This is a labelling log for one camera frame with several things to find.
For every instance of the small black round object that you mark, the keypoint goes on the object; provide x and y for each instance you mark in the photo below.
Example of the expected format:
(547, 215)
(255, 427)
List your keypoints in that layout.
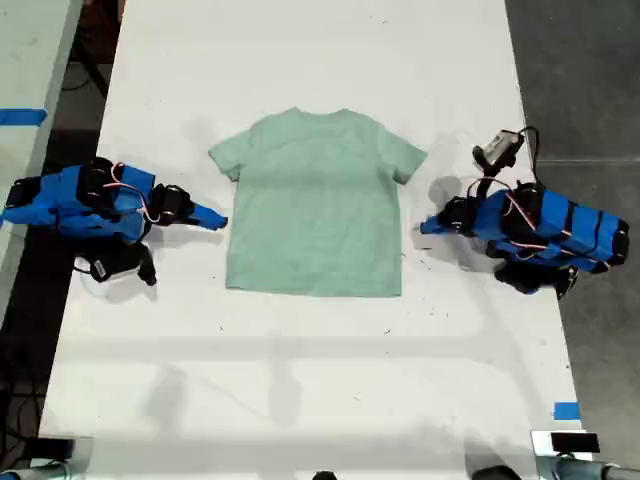
(324, 475)

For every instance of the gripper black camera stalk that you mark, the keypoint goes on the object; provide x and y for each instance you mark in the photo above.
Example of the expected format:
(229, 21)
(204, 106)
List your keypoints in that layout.
(147, 265)
(484, 180)

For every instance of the large black rounded object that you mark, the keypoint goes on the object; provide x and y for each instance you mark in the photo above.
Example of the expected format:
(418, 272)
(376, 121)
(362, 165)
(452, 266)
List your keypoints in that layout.
(497, 473)

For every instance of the short blue tape piece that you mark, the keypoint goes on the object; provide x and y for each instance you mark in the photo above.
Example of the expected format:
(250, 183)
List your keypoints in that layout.
(566, 411)

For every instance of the white side table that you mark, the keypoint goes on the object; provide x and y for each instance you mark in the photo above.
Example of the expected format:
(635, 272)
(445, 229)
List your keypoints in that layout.
(30, 100)

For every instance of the pale green T-shirt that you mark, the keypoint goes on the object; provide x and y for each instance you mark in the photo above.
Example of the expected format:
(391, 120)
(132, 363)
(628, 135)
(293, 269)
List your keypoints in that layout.
(315, 210)

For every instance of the small black box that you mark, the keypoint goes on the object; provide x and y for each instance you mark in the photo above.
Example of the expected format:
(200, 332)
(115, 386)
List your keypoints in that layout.
(55, 447)
(575, 442)

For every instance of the long blue tape strip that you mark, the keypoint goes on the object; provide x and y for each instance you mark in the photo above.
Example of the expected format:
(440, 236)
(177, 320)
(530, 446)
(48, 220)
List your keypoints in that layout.
(20, 116)

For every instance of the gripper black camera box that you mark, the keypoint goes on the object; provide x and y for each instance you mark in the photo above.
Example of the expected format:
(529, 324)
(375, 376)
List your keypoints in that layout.
(102, 267)
(500, 145)

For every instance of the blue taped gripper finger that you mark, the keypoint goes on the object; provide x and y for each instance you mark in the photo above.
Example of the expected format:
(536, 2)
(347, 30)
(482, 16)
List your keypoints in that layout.
(440, 230)
(207, 212)
(207, 223)
(436, 221)

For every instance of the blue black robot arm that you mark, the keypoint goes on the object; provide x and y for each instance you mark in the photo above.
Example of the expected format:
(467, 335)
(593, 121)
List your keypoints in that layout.
(65, 200)
(570, 225)

